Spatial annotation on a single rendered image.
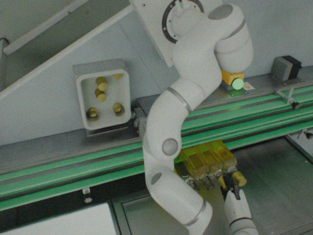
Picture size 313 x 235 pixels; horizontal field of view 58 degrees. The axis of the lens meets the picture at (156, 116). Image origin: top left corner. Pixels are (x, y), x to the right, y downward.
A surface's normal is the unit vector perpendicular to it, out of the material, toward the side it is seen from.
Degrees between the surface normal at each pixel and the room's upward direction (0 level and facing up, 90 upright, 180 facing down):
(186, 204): 39
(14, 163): 90
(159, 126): 56
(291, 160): 90
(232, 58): 31
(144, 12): 4
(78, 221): 90
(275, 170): 90
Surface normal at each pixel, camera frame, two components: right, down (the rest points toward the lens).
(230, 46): -0.06, 0.77
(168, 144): 0.37, 0.00
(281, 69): -0.94, 0.20
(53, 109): 0.35, 0.58
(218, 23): -0.24, -0.40
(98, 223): 0.02, -0.79
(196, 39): -0.38, -0.53
